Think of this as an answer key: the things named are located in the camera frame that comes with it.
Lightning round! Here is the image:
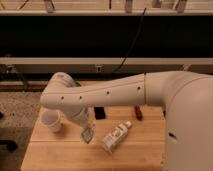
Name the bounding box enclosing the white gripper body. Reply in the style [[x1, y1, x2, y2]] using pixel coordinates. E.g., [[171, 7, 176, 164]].
[[79, 113, 97, 145]]

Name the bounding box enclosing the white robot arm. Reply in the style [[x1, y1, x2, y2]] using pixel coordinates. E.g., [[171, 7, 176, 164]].
[[40, 71, 213, 171]]

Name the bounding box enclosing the black rectangular block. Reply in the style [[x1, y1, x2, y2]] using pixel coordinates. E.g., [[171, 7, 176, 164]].
[[94, 107, 106, 120]]

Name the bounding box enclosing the white carton bottle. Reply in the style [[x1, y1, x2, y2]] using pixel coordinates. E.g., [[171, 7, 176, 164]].
[[102, 121, 132, 153]]

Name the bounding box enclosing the wooden table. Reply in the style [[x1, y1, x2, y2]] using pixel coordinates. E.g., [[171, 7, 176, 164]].
[[21, 106, 165, 171]]

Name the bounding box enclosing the red brown small object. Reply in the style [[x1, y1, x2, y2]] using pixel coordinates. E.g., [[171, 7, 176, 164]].
[[134, 106, 143, 121]]

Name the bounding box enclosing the black chair base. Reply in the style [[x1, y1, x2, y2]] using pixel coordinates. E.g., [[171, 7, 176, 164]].
[[0, 112, 18, 152]]

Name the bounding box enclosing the white wall outlet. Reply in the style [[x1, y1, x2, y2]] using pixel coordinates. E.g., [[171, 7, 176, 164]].
[[97, 66, 102, 73]]

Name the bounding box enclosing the black hanging cable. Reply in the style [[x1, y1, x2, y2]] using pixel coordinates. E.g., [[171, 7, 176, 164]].
[[111, 7, 148, 74]]

